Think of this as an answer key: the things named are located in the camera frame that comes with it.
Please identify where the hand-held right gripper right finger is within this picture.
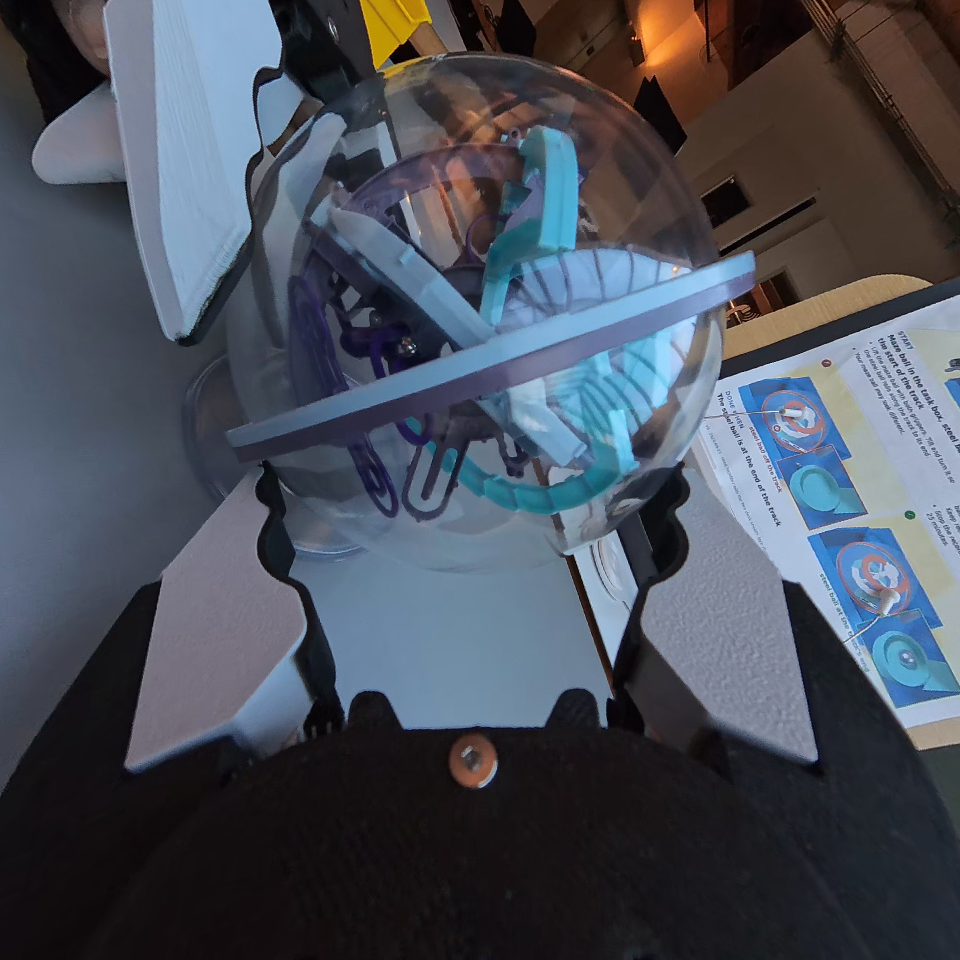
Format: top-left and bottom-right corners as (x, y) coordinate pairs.
(611, 461), (819, 774)

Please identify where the instruction sheet on stand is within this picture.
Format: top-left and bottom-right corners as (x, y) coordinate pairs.
(720, 273), (960, 751)

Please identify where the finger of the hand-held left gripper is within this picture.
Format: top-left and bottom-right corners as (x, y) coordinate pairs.
(33, 0), (301, 346)

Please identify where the clear plastic maze ball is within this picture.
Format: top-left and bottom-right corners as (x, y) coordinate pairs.
(225, 52), (757, 575)

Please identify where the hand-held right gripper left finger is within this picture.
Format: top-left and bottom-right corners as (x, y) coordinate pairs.
(123, 461), (331, 774)

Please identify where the clear plastic ball stand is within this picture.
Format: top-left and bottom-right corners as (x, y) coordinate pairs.
(182, 354), (369, 560)

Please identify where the yellow plastic bin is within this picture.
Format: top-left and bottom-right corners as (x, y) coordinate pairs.
(360, 0), (451, 57)

